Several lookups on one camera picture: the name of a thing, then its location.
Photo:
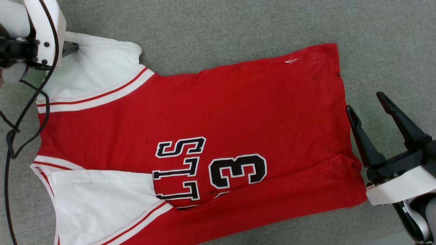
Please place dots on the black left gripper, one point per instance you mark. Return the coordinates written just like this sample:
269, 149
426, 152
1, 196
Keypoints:
17, 51

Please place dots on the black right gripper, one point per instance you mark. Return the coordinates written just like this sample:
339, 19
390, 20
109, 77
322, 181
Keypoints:
398, 165

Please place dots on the red and white basketball jersey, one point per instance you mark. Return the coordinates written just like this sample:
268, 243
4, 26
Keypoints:
238, 109

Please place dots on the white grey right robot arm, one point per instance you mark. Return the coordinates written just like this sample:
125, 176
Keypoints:
420, 217

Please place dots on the grey fabric sofa cushion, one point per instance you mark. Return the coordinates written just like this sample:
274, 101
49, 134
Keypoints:
238, 23

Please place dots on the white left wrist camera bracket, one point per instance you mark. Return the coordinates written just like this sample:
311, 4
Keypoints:
47, 20

